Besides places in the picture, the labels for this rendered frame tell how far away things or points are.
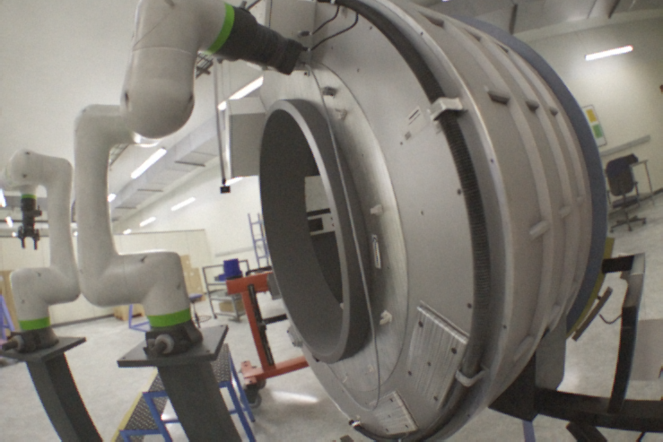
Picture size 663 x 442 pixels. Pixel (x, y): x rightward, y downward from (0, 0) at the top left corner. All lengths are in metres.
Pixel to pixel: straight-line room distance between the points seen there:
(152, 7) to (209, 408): 0.82
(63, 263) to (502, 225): 1.14
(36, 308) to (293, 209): 1.13
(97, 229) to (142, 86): 0.45
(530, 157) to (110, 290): 0.83
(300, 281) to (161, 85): 1.03
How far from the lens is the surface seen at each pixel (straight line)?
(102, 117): 0.78
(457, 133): 0.29
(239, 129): 1.18
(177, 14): 0.39
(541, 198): 0.40
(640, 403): 0.69
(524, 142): 0.40
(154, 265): 0.71
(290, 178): 1.22
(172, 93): 0.35
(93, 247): 0.73
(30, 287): 1.04
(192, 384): 0.77
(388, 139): 0.41
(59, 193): 1.14
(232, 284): 1.91
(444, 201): 0.34
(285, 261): 1.24
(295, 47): 0.57
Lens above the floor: 1.12
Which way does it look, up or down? 9 degrees up
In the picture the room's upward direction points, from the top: 13 degrees counter-clockwise
